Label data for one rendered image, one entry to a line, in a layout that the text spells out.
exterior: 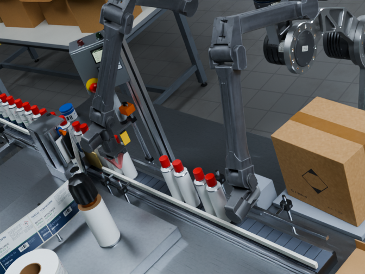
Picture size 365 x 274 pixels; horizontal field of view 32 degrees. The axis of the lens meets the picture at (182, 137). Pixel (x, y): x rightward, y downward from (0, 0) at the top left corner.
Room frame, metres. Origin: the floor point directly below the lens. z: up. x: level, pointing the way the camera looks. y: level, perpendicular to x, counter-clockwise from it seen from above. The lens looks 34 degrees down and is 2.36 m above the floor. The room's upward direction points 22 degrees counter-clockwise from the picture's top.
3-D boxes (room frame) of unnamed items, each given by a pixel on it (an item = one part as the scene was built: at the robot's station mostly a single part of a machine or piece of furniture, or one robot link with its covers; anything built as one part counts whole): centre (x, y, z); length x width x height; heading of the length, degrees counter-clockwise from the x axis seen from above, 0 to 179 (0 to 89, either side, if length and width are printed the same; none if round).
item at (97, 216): (1.79, 0.38, 1.03); 0.09 x 0.09 x 0.30
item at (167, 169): (1.85, 0.09, 0.98); 0.05 x 0.05 x 0.20
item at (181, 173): (1.79, 0.05, 0.98); 0.05 x 0.05 x 0.20
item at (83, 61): (2.14, 0.18, 1.38); 0.17 x 0.10 x 0.19; 88
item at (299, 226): (1.78, 0.00, 0.95); 1.07 x 0.01 x 0.01; 33
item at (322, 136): (1.61, -0.45, 0.99); 0.30 x 0.24 x 0.27; 28
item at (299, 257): (1.74, 0.06, 0.90); 1.07 x 0.01 x 0.02; 33
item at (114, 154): (2.01, 0.26, 1.12); 0.10 x 0.07 x 0.07; 34
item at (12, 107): (2.80, 0.70, 0.98); 0.05 x 0.05 x 0.20
